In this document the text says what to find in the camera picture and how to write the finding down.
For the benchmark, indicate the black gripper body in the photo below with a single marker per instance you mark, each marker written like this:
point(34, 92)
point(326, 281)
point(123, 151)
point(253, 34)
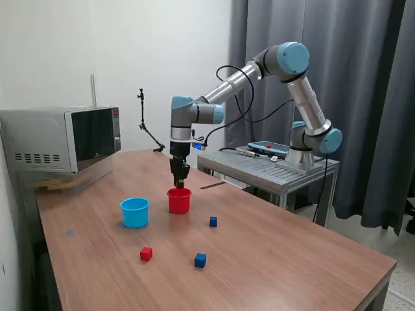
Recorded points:
point(180, 149)

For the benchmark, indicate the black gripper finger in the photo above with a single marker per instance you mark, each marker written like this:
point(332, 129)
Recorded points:
point(175, 166)
point(184, 171)

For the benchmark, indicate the red cube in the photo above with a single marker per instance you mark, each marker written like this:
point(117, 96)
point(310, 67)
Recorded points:
point(146, 254)

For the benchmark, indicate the silver blue UR5e robot arm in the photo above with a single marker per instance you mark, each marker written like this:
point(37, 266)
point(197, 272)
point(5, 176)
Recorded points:
point(304, 97)

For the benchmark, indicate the blue lit wrist module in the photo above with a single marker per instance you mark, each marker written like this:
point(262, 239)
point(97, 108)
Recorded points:
point(197, 146)

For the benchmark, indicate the dark strip on table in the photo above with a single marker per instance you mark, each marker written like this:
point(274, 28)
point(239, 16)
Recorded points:
point(212, 185)

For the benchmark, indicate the red plastic cup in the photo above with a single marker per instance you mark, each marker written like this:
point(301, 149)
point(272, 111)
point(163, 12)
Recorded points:
point(179, 204)

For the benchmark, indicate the blue cube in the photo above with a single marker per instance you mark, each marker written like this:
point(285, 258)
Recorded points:
point(200, 260)
point(213, 222)

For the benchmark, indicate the blue plastic cup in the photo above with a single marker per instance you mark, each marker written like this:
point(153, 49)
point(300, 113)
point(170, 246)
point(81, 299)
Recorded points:
point(134, 215)

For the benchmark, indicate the aluminium profile robot stand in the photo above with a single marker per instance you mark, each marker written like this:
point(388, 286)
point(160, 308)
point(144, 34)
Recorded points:
point(259, 168)

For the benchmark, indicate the blue teach pendant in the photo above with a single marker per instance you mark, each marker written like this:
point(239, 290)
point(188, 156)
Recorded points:
point(269, 147)

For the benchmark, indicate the white pole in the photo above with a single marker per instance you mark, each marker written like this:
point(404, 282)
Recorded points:
point(93, 90)

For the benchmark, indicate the wooden block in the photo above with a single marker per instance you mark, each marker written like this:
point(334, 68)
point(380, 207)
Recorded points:
point(52, 185)

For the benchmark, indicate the silver microwave oven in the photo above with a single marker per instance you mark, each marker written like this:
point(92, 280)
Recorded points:
point(42, 139)

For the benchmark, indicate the grey curtain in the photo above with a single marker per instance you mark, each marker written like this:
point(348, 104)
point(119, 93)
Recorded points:
point(366, 97)

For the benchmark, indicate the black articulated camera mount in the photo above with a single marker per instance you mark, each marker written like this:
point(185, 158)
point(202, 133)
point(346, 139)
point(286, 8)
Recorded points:
point(143, 113)

